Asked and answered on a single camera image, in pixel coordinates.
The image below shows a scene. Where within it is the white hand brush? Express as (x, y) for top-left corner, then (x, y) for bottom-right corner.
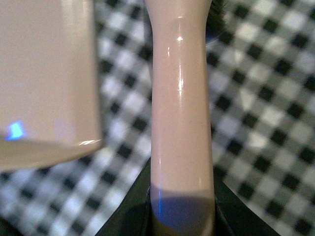
(145, 0), (215, 236)

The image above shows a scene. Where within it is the black white checkered cloth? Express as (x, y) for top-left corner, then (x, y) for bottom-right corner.
(0, 0), (315, 236)

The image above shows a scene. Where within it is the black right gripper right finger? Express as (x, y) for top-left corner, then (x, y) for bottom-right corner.
(214, 173), (278, 236)

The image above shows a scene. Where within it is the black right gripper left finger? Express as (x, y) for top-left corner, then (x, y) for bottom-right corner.
(96, 160), (153, 236)

